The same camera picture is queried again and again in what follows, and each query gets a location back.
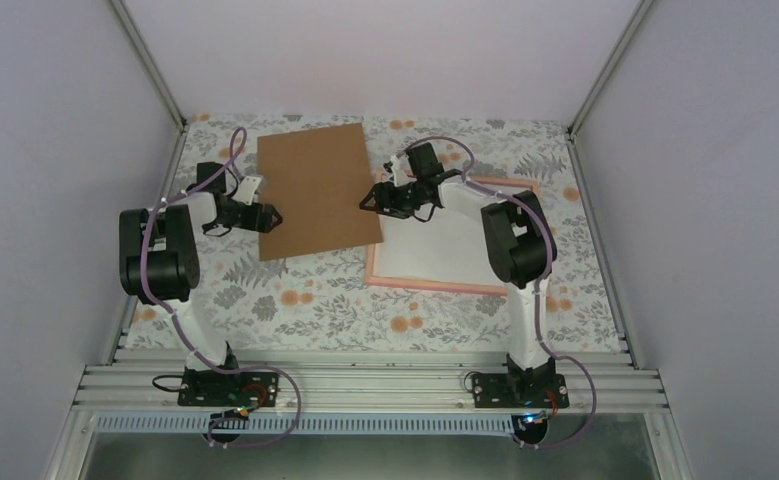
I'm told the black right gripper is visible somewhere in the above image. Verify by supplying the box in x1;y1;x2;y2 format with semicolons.
359;180;423;220

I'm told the brown cardboard backing board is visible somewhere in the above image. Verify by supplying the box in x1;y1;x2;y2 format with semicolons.
257;123;383;261

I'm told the sunset photo print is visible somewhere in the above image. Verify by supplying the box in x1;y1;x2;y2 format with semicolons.
375;182;529;286

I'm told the pink wooden picture frame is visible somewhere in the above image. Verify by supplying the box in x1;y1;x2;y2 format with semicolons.
364;168;541;297

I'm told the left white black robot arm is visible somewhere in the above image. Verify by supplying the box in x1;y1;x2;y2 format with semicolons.
119;162;283;411

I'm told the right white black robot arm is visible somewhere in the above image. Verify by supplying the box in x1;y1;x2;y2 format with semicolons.
359;140;562;407

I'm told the floral patterned table mat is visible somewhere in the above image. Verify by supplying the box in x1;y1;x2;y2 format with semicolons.
127;113;622;354

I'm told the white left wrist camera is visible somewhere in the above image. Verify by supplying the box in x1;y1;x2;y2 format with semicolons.
234;175;264;205

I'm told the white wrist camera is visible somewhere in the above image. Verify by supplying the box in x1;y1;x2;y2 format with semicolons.
234;175;264;205
383;156;408;187

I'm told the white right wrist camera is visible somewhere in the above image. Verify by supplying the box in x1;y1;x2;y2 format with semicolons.
383;156;408;187

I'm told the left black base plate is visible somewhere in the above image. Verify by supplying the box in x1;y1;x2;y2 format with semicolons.
177;370;279;408

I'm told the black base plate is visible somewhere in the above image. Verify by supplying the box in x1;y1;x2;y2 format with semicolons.
466;372;570;409
177;370;279;408

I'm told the grey slotted cable duct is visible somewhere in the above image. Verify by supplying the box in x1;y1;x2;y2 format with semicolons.
93;412;514;436

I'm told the aluminium mounting rail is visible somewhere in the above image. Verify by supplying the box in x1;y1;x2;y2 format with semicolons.
73;349;669;414

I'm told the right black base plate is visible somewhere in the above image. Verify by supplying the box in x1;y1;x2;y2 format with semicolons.
466;372;570;409

